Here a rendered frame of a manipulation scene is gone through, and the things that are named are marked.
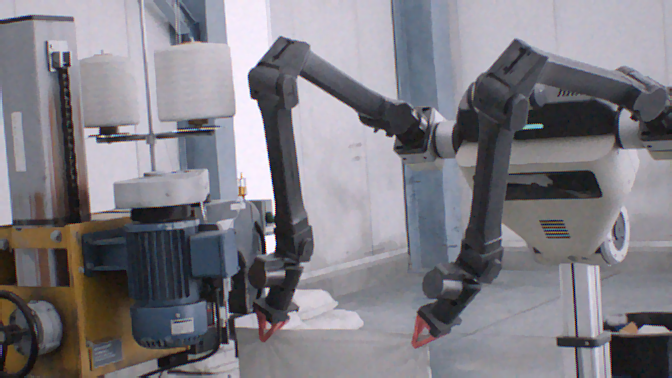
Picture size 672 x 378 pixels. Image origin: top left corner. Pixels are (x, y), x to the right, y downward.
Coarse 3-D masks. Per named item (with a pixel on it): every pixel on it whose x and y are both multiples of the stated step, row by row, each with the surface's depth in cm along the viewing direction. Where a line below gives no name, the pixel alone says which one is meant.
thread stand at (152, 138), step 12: (144, 0) 251; (144, 24) 251; (144, 36) 251; (144, 48) 251; (144, 60) 251; (108, 132) 258; (120, 132) 257; (168, 132) 250; (180, 132) 248; (192, 132) 246; (204, 132) 244; (156, 156) 253; (156, 168) 253
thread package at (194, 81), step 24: (168, 48) 238; (192, 48) 237; (216, 48) 239; (168, 72) 238; (192, 72) 237; (216, 72) 239; (168, 96) 239; (192, 96) 237; (216, 96) 239; (168, 120) 240; (192, 120) 244
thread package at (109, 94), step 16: (80, 64) 254; (96, 64) 253; (112, 64) 254; (128, 64) 257; (80, 80) 255; (96, 80) 253; (112, 80) 254; (128, 80) 256; (96, 96) 253; (112, 96) 253; (128, 96) 256; (96, 112) 253; (112, 112) 253; (128, 112) 255; (112, 128) 258
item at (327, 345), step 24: (240, 336) 268; (288, 336) 260; (312, 336) 255; (336, 336) 252; (360, 336) 250; (384, 336) 248; (408, 336) 246; (240, 360) 269; (264, 360) 265; (288, 360) 260; (312, 360) 256; (336, 360) 252; (360, 360) 250; (384, 360) 248; (408, 360) 246
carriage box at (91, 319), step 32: (96, 224) 237; (0, 256) 244; (0, 288) 243; (32, 288) 238; (64, 288) 233; (96, 288) 236; (128, 288) 244; (64, 320) 233; (96, 320) 236; (128, 320) 244; (64, 352) 234; (128, 352) 243; (160, 352) 251
